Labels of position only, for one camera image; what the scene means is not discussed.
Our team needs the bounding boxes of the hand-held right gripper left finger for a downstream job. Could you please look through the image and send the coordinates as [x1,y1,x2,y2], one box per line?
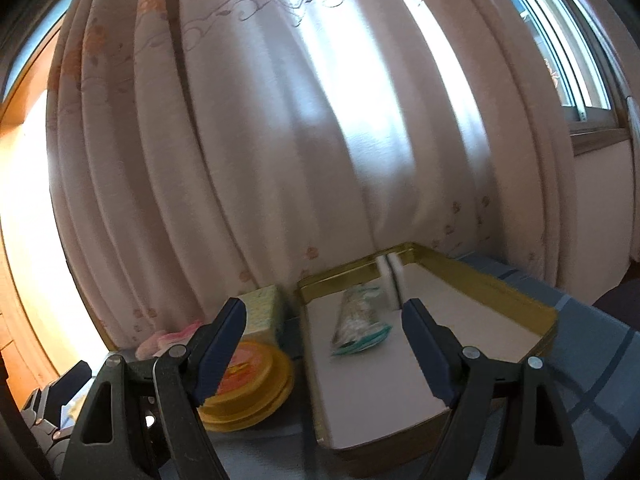
[59,297,248,480]

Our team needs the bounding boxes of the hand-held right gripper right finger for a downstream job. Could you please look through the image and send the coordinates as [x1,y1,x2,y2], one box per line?
[401,298,586,480]

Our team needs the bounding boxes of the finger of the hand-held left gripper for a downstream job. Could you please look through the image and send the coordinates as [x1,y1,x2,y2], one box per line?
[56,360,94,393]

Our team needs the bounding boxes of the pink white plush toy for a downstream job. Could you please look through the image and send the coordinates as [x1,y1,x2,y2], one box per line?
[136,326,203,359]

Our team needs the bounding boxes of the gold tin box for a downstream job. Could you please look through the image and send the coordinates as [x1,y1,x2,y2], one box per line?
[297,242,558,466]

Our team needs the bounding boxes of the round yellow lidded container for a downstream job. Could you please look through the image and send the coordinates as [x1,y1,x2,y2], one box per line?
[197,338,295,433]

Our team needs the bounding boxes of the yellow tissue box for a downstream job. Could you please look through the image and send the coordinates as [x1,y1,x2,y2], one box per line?
[237,285,286,348]

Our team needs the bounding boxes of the green tissue packet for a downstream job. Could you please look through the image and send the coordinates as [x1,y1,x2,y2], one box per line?
[330,285,393,358]

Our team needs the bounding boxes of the white tube in tray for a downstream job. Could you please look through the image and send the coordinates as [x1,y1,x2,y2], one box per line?
[390,254,407,309]

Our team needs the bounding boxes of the white cylinder bottles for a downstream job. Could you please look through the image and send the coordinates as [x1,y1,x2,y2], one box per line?
[375,255,391,307]

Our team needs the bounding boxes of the floral cream curtain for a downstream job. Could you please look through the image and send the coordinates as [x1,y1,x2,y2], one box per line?
[45,0,626,356]

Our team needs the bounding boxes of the wooden frame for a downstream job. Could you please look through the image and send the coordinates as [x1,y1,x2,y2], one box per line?
[0,20,108,411]

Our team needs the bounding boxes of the window with white frame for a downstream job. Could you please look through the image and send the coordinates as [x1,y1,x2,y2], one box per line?
[485,0,640,158]

